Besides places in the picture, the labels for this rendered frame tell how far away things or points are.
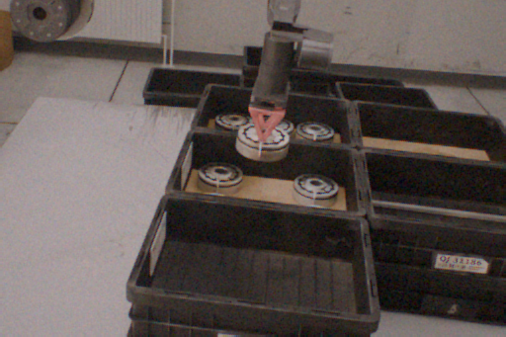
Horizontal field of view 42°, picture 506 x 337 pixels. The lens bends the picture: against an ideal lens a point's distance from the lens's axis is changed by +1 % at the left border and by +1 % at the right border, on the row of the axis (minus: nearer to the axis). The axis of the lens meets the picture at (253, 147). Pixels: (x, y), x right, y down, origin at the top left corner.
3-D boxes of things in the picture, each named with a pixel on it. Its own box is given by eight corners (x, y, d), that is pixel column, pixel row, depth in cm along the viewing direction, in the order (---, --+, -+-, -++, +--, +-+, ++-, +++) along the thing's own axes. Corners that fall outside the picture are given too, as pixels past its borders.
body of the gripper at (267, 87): (288, 90, 131) (295, 54, 127) (284, 111, 121) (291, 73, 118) (256, 84, 131) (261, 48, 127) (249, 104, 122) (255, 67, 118)
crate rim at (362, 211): (162, 202, 130) (162, 192, 129) (188, 136, 156) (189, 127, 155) (365, 227, 128) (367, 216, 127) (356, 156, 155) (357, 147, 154)
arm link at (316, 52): (272, 11, 128) (277, -9, 120) (330, 20, 128) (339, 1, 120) (264, 69, 125) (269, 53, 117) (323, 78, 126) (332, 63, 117)
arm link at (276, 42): (266, 24, 122) (265, 33, 117) (302, 29, 123) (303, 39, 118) (260, 58, 126) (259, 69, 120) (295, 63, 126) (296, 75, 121)
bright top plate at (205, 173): (195, 183, 147) (196, 180, 147) (202, 162, 156) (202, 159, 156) (240, 188, 147) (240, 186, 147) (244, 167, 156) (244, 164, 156)
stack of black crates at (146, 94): (139, 192, 277) (141, 93, 257) (149, 158, 304) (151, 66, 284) (234, 198, 280) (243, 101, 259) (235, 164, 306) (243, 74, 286)
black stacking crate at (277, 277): (124, 349, 107) (124, 293, 102) (161, 243, 134) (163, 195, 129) (368, 380, 106) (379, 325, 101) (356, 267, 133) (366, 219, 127)
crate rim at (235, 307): (123, 302, 103) (123, 291, 102) (162, 203, 130) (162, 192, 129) (379, 335, 102) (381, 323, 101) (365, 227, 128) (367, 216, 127)
